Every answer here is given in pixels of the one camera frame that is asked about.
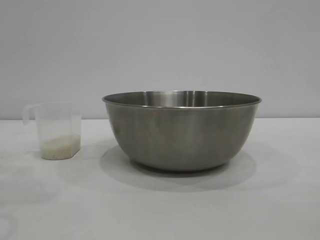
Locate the stainless steel mixing bowl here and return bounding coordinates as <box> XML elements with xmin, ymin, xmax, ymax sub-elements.
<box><xmin>101</xmin><ymin>89</ymin><xmax>263</xmax><ymax>172</ymax></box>

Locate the clear plastic measuring cup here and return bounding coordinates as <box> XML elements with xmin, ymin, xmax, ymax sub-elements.
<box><xmin>22</xmin><ymin>100</ymin><xmax>82</xmax><ymax>160</ymax></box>

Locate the white uncooked rice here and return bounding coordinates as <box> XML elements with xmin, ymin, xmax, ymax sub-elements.
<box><xmin>39</xmin><ymin>133</ymin><xmax>81</xmax><ymax>160</ymax></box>

